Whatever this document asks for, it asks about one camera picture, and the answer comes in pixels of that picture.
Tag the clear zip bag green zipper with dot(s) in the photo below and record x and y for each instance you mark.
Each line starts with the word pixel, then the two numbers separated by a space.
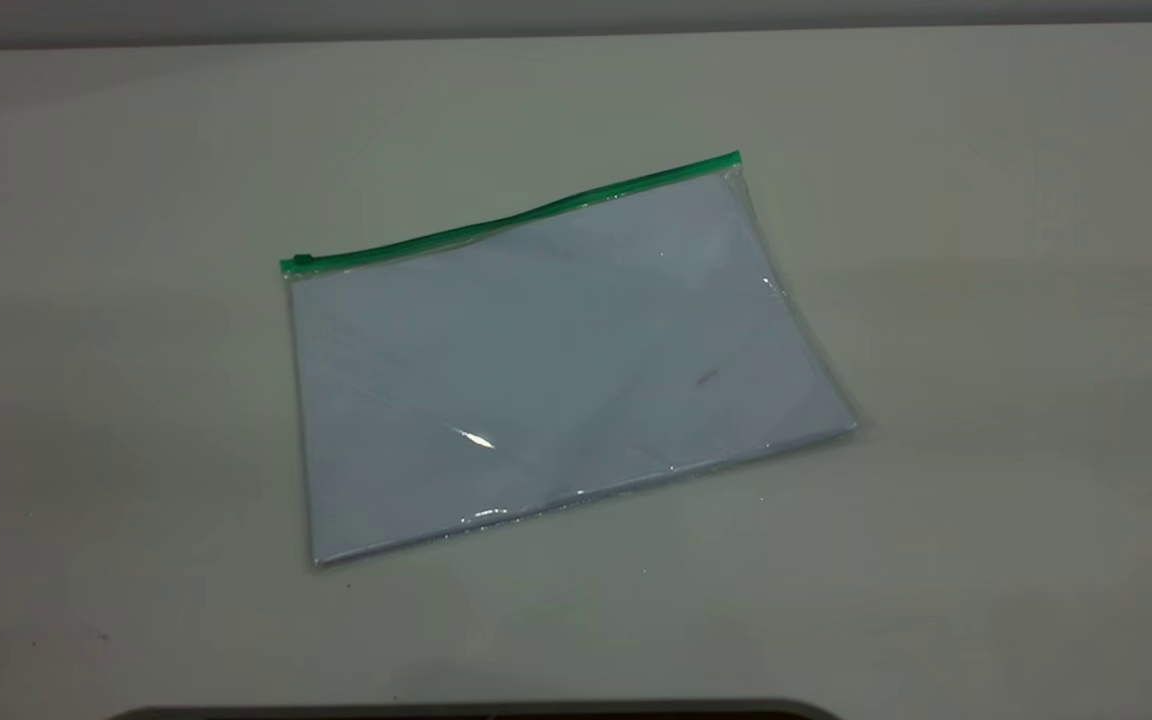
pixel 556 370

